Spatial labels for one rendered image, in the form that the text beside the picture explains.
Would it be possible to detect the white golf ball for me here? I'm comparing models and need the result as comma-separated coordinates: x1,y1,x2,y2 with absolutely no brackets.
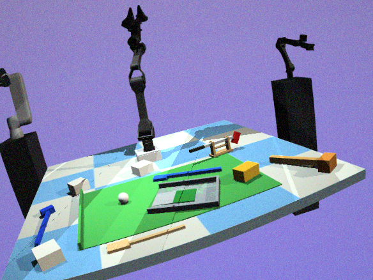
118,192,128,203

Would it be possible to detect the yellow block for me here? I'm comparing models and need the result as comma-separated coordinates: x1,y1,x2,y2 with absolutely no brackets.
232,161,260,182

